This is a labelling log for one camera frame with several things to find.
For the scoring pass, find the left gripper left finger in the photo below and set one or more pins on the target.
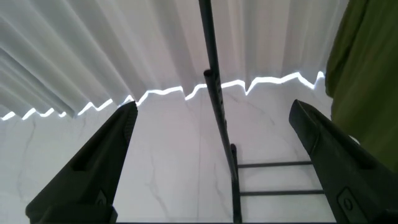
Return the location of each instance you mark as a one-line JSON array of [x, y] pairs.
[[90, 177]]

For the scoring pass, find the green printed shirt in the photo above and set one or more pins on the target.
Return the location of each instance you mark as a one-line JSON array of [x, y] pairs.
[[367, 77]]

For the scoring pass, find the black clothes rack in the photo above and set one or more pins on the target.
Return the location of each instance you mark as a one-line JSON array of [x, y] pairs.
[[214, 77]]

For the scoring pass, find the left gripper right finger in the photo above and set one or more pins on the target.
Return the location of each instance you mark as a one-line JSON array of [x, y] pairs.
[[351, 180]]

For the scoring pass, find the white curtain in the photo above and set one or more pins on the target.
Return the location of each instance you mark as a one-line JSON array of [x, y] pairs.
[[93, 46]]

